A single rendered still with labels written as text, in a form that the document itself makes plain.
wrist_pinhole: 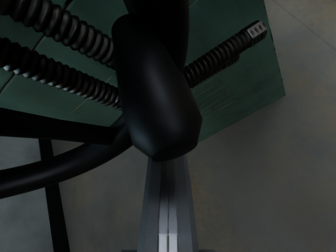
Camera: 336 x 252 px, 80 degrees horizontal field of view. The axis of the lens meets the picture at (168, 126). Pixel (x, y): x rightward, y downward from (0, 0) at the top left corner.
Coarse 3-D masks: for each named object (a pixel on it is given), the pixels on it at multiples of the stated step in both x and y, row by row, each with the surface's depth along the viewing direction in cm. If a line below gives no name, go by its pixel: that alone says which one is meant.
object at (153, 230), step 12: (156, 168) 8; (156, 180) 8; (144, 192) 8; (156, 192) 7; (144, 204) 7; (156, 204) 7; (144, 216) 7; (156, 216) 7; (144, 228) 6; (156, 228) 6; (144, 240) 6; (156, 240) 6
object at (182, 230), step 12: (180, 156) 9; (168, 168) 8; (180, 168) 8; (168, 180) 8; (180, 180) 8; (168, 192) 7; (180, 192) 7; (168, 204) 7; (180, 204) 7; (192, 204) 7; (168, 216) 7; (180, 216) 7; (192, 216) 7; (168, 228) 6; (180, 228) 6; (192, 228) 6; (168, 240) 6; (180, 240) 6; (192, 240) 6
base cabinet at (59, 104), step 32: (96, 0) 25; (192, 0) 29; (224, 0) 30; (256, 0) 33; (192, 32) 34; (224, 32) 36; (96, 64) 33; (256, 64) 49; (0, 96) 33; (32, 96) 35; (64, 96) 37; (224, 96) 58; (256, 96) 65
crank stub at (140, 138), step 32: (128, 32) 7; (128, 64) 7; (160, 64) 6; (128, 96) 6; (160, 96) 6; (192, 96) 7; (128, 128) 6; (160, 128) 6; (192, 128) 6; (160, 160) 7
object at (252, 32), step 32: (0, 0) 12; (32, 0) 13; (64, 32) 14; (96, 32) 16; (256, 32) 25; (0, 64) 15; (32, 64) 16; (64, 64) 19; (192, 64) 24; (224, 64) 27; (96, 96) 21
